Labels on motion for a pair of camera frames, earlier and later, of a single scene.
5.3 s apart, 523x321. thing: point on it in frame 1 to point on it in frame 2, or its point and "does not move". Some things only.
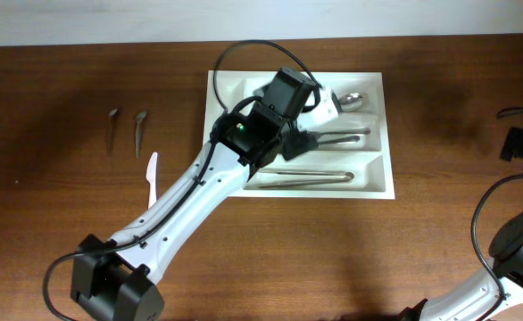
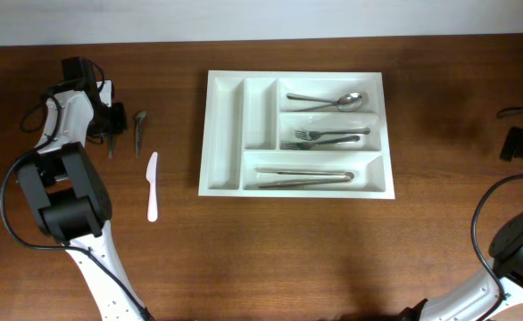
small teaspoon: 139,117 does not move
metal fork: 365,131 does not move
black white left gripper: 302,143 to 120,124
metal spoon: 348,98 does not move
